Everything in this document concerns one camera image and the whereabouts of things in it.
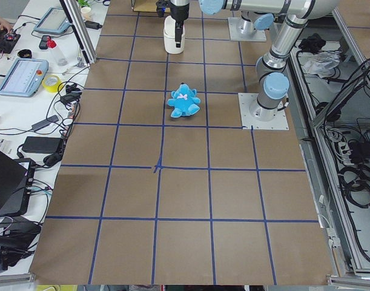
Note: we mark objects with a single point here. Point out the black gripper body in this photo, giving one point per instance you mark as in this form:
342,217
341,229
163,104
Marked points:
178,12

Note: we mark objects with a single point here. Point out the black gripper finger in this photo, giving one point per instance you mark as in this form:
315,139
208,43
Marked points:
181,33
177,33

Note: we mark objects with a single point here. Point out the white lidded trash can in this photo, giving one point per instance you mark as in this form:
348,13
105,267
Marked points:
169,37

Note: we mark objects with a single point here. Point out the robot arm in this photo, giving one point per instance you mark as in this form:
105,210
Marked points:
273,83

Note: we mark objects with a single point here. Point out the blue teddy bear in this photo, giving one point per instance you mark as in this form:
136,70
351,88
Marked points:
184,101

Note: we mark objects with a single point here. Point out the clear bottle red cap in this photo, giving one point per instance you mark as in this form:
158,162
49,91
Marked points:
56,52

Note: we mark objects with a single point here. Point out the teach pendant tablet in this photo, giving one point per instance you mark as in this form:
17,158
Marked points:
54,22
24,77

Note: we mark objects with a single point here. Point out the yellow tape roll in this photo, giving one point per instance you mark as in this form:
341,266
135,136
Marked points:
52,84

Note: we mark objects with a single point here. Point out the black power adapter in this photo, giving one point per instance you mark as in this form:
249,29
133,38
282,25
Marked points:
40,144

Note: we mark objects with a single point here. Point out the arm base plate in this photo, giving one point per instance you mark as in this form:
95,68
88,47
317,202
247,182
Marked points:
243,30
255,117

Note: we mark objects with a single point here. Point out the aluminium frame post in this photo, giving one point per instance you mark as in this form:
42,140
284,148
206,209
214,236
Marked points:
73,14

